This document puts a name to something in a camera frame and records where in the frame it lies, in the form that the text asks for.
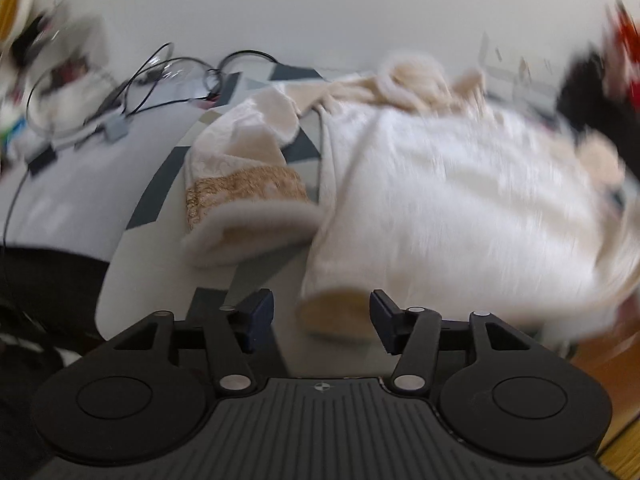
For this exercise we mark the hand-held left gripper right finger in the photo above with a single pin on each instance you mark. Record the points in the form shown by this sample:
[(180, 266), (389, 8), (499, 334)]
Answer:
[(382, 317)]

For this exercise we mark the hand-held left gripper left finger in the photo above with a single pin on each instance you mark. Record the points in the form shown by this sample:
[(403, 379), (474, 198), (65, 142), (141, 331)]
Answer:
[(261, 310)]

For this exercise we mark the cream fuzzy jacket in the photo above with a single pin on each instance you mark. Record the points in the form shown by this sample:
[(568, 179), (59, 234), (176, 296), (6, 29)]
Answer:
[(450, 185)]

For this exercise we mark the geometric patterned bed sheet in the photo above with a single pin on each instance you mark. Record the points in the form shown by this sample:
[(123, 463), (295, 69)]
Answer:
[(165, 280)]

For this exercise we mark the grey power adapter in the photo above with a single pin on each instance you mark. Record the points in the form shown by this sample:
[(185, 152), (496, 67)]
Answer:
[(116, 129)]

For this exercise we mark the black power adapter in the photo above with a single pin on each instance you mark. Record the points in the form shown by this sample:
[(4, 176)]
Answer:
[(42, 161)]

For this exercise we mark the red and black cloth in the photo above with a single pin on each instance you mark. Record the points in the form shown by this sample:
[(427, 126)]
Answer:
[(585, 90)]

